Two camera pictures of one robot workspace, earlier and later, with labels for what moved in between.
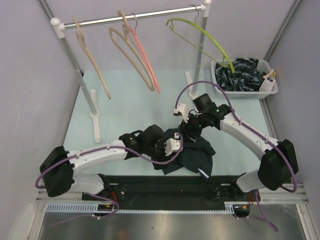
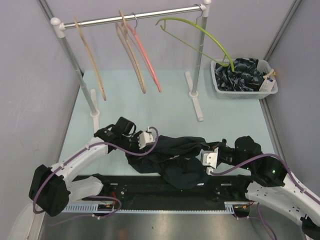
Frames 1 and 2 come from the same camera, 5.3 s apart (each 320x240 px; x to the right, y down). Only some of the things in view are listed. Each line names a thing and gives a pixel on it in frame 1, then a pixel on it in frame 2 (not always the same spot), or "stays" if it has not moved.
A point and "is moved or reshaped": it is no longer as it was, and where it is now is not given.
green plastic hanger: x=223 y=64 is moved or reshaped
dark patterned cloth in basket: x=247 y=76 stays
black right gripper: x=187 y=127 -> x=221 y=144
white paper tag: x=267 y=85 stays
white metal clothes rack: x=90 y=96 stays
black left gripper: x=162 y=155 -> x=135 y=137
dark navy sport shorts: x=196 y=155 is moved or reshaped
